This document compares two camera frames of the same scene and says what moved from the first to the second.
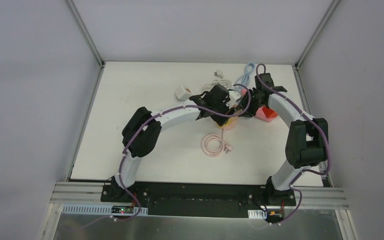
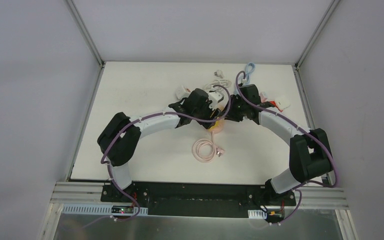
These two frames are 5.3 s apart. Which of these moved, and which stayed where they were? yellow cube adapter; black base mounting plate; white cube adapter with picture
Moved: yellow cube adapter
Stayed: black base mounting plate; white cube adapter with picture
